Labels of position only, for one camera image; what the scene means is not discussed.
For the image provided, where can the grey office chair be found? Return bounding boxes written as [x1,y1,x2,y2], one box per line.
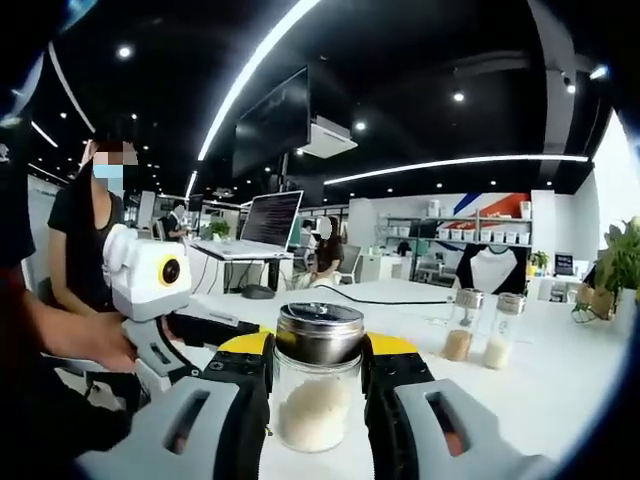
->
[339,243,364,286]

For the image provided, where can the storage shelves with white boxes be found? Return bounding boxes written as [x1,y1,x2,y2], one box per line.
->
[379,199,534,281]

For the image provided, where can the open silver laptop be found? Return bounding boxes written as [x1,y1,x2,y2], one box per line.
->
[192,189,305,261]

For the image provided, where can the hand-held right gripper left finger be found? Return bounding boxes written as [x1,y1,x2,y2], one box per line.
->
[74,331,275,480]

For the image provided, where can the green leafy plant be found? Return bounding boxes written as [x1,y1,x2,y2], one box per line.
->
[592,217,640,301]

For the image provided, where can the small seasoning bottle white contents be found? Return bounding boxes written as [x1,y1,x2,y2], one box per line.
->
[271,301,366,454]

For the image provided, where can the black table power cable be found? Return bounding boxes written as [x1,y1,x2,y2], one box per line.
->
[273,285,454,306]

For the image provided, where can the hanging black screen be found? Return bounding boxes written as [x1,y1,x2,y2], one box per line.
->
[230,64,311,179]

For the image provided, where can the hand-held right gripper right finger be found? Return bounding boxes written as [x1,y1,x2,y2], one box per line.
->
[360,332,556,480]

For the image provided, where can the white standing desk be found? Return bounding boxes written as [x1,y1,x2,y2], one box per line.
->
[189,249,296,294]

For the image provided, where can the tall seasoning bottle brown contents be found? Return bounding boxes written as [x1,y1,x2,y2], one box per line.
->
[442,287,485,362]

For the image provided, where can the brown paper bag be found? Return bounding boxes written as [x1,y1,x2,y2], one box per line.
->
[574,284,617,322]

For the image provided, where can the black and white shirt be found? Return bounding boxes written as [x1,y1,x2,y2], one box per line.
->
[454,243,529,296]

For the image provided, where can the small green plant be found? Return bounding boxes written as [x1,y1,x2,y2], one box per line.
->
[202,219,233,242]
[528,249,551,277]

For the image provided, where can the white plant pot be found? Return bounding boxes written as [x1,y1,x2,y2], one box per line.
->
[614,287,640,337]

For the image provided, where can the white ceiling air conditioner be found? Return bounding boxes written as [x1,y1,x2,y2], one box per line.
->
[294,115,360,160]

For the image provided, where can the person's left hand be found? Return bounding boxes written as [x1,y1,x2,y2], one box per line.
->
[68,310,140,375]

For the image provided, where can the white low cabinet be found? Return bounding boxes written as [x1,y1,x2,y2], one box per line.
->
[357,252,416,284]

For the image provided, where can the small dark framed sign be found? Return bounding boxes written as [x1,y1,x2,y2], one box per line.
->
[553,249,579,277]

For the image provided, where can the tall seasoning bottle cream contents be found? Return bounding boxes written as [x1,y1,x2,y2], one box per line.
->
[481,292,527,371]

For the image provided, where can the curved ceiling light strip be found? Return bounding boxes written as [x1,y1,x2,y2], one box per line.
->
[197,0,321,162]
[322,154,590,186]

